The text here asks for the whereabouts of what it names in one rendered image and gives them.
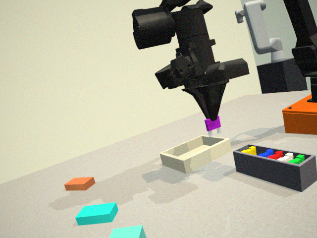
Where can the blue fuse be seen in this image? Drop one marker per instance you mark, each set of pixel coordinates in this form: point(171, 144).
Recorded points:
point(267, 153)

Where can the violet blade fuse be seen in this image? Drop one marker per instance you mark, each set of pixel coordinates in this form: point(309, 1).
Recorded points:
point(211, 125)

